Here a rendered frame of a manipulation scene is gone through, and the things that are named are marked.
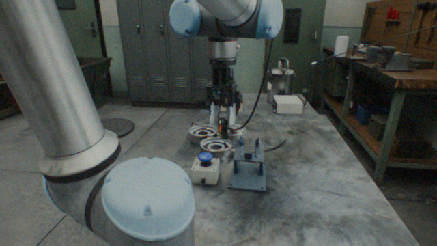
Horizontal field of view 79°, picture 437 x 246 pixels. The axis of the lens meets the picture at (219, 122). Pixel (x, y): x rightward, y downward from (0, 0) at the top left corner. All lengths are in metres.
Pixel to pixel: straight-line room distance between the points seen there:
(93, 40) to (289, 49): 2.97
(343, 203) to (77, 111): 0.62
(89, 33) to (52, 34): 4.38
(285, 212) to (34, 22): 0.59
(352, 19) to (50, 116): 4.07
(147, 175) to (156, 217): 0.07
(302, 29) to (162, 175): 3.46
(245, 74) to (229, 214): 3.55
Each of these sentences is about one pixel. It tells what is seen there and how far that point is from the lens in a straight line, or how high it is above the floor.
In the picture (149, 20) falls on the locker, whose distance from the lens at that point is 3.79.
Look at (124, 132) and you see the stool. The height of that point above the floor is 0.61.
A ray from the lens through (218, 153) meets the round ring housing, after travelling 0.84.
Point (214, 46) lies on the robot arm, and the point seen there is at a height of 1.16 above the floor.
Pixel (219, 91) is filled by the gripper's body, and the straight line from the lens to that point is 0.67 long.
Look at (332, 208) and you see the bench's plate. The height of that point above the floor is 0.80.
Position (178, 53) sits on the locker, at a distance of 3.70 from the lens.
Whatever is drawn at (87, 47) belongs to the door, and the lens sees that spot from 4.81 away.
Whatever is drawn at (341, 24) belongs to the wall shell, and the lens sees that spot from 4.21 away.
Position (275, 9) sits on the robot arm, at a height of 1.24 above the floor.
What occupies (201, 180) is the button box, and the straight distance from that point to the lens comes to 0.73.
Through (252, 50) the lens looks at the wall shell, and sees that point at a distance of 4.05.
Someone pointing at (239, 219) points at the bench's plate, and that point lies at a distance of 0.64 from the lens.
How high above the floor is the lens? 1.23
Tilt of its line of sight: 22 degrees down
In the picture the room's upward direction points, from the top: straight up
